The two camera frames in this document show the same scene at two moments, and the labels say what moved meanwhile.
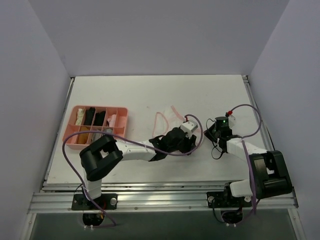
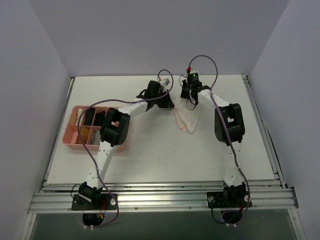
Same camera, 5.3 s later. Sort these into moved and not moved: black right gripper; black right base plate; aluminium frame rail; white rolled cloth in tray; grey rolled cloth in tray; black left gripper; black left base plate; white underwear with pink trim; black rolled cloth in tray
Moved: black right gripper; white underwear with pink trim; black left gripper
Not moved: black right base plate; aluminium frame rail; grey rolled cloth in tray; black left base plate; black rolled cloth in tray; white rolled cloth in tray
